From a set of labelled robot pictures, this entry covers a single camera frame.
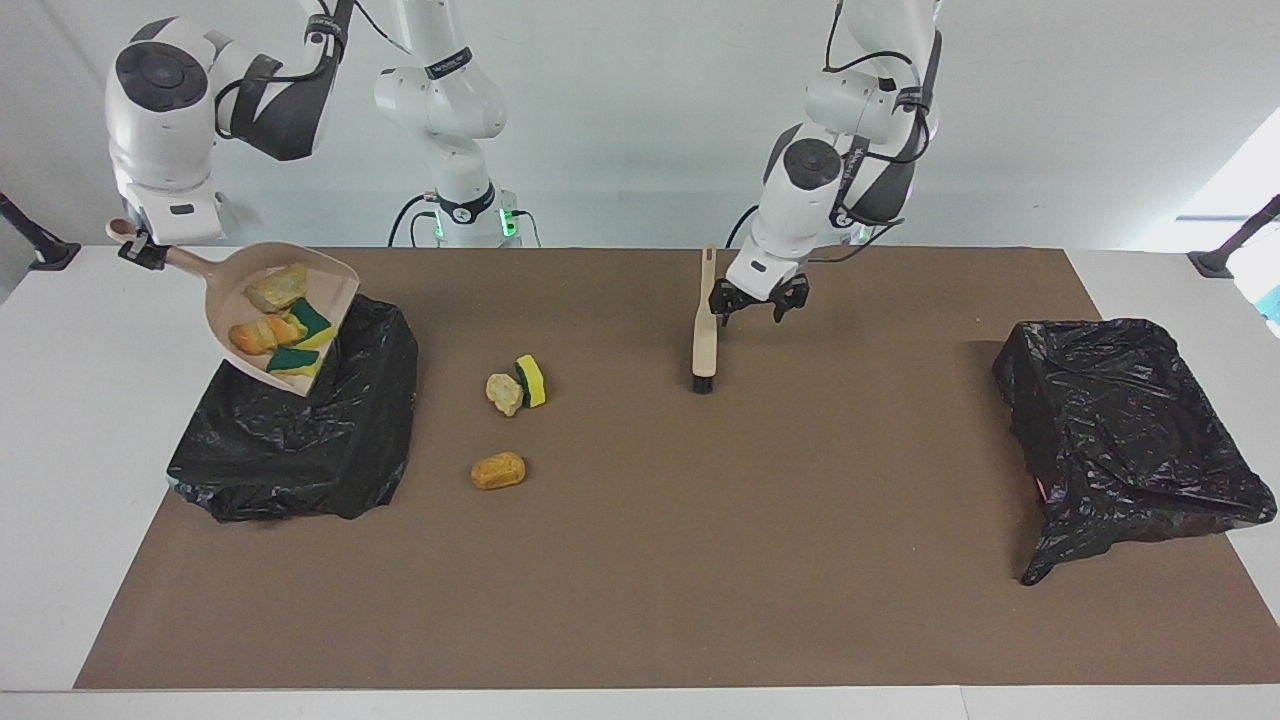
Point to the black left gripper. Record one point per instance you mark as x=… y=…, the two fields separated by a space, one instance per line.
x=760 y=293

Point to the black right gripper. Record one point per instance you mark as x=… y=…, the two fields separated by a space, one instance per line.
x=152 y=252

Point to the beige hand brush black bristles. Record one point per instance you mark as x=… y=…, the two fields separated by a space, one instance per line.
x=705 y=340

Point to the beige plastic dustpan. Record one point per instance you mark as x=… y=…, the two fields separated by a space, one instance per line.
x=225 y=300

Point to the pale beige foam chunk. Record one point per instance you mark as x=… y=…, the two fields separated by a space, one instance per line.
x=503 y=394
x=278 y=288

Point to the orange croissant toy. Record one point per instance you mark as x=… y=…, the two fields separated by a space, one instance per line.
x=260 y=335

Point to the yellow green sponge piece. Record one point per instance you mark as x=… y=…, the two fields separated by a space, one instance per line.
x=312 y=322
x=533 y=382
x=295 y=362

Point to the brown bread roll toy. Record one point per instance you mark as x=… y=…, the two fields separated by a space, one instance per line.
x=498 y=471

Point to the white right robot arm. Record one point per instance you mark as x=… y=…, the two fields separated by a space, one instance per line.
x=160 y=120

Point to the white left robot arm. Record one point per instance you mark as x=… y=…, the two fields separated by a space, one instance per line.
x=800 y=190

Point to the black bag-lined trash bin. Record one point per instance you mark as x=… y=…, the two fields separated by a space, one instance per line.
x=300 y=440

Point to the right black bag bin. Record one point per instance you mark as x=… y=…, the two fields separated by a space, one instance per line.
x=1120 y=440

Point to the brown table mat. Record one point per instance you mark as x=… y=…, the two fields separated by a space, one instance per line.
x=640 y=620

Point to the teal box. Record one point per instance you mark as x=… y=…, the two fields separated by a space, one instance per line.
x=1272 y=303

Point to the white wall box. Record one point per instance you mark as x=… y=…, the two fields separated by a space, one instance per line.
x=195 y=215

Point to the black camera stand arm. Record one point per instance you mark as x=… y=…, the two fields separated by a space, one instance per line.
x=45 y=250
x=1225 y=255

